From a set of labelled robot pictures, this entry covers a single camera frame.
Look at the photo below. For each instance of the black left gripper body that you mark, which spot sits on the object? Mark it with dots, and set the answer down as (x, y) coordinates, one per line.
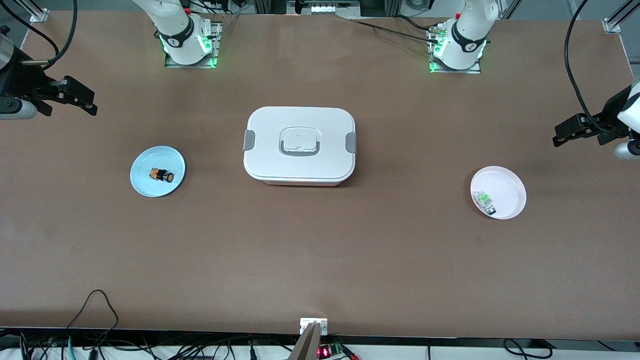
(611, 114)

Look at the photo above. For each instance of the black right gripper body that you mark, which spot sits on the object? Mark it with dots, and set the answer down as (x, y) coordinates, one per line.
(21, 79)

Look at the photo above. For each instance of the orange black switch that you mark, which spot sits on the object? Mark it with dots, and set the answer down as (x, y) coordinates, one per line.
(161, 175)

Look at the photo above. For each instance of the white lidded plastic box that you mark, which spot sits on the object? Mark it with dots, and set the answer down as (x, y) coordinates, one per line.
(300, 165)

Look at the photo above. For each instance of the pink plate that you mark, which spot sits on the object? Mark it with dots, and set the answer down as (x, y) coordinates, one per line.
(505, 190)

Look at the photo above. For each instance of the light blue plate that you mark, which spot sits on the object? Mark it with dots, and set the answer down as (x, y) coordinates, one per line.
(145, 172)

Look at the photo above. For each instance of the red LED display board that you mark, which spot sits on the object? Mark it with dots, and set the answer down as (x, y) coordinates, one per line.
(326, 352)

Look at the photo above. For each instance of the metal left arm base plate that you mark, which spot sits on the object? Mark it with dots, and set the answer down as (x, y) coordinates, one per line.
(477, 70)

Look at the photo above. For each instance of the green clear switch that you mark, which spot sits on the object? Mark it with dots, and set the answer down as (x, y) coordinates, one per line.
(484, 200)

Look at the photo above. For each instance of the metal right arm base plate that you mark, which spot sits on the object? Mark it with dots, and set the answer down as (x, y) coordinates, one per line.
(217, 40)

